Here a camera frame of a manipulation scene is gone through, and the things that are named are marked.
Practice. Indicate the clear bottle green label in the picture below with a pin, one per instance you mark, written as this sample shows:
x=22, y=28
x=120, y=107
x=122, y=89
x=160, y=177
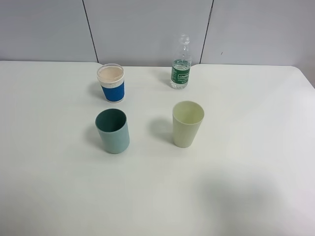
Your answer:
x=181, y=64

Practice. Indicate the blue paper cup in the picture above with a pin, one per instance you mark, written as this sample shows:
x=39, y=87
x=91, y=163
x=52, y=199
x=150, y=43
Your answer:
x=111, y=79

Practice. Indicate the teal plastic cup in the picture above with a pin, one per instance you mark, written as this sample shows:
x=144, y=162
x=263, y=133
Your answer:
x=113, y=130

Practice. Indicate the pale yellow plastic cup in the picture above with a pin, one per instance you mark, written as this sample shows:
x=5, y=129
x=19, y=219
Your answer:
x=187, y=118

